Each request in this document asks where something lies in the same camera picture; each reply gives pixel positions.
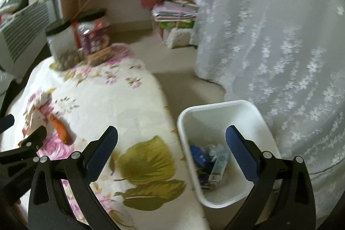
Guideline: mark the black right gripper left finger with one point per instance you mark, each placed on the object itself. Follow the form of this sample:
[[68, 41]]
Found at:
[[48, 204]]

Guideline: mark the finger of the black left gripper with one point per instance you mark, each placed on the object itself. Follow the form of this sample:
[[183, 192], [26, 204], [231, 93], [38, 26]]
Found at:
[[6, 123]]

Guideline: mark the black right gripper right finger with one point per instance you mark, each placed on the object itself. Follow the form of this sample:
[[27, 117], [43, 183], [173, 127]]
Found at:
[[295, 205]]

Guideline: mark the white trash bin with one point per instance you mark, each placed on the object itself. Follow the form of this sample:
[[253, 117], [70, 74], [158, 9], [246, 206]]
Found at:
[[206, 125]]

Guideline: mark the light blue carton box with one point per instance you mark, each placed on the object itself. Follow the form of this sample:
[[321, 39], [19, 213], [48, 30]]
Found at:
[[219, 157]]

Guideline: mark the grey sofa cushion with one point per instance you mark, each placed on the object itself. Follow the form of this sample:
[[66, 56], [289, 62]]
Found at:
[[23, 37]]

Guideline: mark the white and navy box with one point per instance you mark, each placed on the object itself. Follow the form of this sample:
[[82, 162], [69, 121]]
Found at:
[[204, 166]]

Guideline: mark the clear jar with nuts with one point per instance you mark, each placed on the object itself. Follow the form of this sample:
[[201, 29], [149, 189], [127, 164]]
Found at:
[[62, 44]]

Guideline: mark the floral tablecloth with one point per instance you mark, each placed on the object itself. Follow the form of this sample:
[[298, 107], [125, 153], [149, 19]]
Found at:
[[145, 183]]

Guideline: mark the purple label plastic jar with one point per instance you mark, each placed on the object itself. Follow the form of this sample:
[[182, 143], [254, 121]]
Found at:
[[92, 30]]

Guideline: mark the white lace curtain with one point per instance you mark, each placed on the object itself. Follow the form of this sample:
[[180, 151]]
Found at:
[[287, 58]]

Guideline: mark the stack of books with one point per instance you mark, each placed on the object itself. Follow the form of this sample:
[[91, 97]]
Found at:
[[180, 15]]

